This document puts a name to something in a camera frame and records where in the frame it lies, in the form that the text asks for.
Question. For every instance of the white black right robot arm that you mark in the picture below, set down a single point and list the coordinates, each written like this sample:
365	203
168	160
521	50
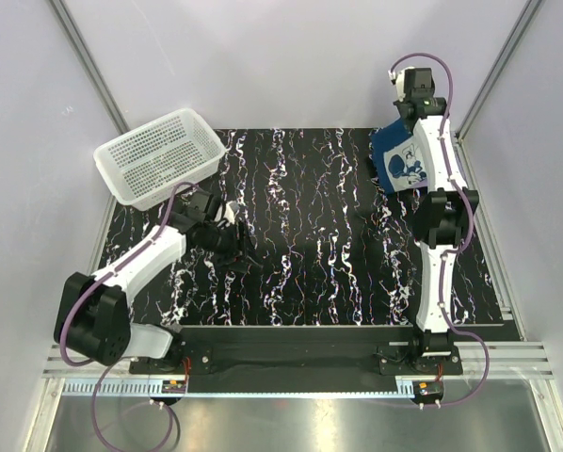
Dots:
444	221

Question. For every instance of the right aluminium frame post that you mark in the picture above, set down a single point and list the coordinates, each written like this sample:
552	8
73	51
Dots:
515	36

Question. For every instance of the left aluminium frame post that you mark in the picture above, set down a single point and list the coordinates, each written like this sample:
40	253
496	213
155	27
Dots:
80	48

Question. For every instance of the aluminium front rail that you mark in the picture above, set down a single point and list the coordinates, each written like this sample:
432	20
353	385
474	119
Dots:
507	360

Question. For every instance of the blue t shirt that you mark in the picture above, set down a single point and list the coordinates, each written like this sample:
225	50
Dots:
393	156

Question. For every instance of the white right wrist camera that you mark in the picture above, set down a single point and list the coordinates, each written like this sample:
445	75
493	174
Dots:
397	79

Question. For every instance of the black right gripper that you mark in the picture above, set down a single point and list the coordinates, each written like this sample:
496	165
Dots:
398	105

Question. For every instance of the white plastic mesh basket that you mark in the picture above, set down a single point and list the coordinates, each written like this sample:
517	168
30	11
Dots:
141	167

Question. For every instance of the folded purple t shirt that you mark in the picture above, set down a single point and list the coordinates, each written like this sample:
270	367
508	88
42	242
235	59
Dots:
420	183

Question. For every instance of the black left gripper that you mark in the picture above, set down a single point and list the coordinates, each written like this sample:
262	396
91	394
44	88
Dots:
239	250

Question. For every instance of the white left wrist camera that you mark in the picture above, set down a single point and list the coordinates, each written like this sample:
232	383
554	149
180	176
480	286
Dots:
227	212

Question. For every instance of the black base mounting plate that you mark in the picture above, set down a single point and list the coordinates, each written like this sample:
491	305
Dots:
299	353

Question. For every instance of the white slotted cable duct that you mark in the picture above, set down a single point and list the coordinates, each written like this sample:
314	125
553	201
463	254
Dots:
202	387

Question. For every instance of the aluminium frame post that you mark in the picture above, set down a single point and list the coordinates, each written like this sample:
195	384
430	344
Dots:
80	48
515	36

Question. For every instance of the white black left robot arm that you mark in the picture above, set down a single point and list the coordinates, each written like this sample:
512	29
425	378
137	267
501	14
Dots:
94	324

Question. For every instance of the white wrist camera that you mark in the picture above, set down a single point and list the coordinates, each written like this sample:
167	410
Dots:
397	79
227	212

